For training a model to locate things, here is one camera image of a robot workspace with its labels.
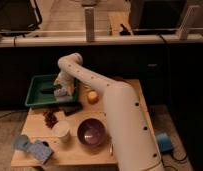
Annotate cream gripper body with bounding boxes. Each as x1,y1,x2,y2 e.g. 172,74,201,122
54,75,75,95

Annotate green plastic tray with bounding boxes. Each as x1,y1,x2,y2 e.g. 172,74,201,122
24,73,80,108

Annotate silver fork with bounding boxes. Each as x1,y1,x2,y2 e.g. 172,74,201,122
109,144,113,156

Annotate light blue small cup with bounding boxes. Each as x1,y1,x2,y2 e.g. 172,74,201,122
13,135,30,151

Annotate black rectangular block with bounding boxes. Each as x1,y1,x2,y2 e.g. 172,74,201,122
62,102,83,116

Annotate wooden table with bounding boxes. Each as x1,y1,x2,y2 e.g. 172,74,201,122
11,79,158,167

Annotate pale banana peel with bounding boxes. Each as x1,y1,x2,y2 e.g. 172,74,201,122
83,84,91,90

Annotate black monitor left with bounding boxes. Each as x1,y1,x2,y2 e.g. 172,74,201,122
0,0,42,31

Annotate blue device on floor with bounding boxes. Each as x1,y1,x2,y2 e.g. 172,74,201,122
155,133,173,153

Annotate grey blue towel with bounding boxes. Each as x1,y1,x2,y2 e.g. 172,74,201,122
54,88,73,102

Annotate white paper cup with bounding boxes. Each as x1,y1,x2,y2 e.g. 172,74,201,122
52,121,70,142

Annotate black monitor right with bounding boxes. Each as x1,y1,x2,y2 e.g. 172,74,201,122
129,0,186,35

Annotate black monitor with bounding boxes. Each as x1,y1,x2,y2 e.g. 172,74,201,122
129,0,186,35
0,0,42,31

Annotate yellow round fruit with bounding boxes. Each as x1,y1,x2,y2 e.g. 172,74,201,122
87,91,99,104

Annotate blue sponge cloth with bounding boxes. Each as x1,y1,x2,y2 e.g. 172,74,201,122
28,140,54,164

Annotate purple bowl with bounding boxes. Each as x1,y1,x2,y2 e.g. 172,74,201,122
77,118,106,147

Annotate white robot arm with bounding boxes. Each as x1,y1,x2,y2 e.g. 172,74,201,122
58,53,165,171

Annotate grey upright post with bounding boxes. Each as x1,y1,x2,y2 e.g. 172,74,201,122
84,7,95,42

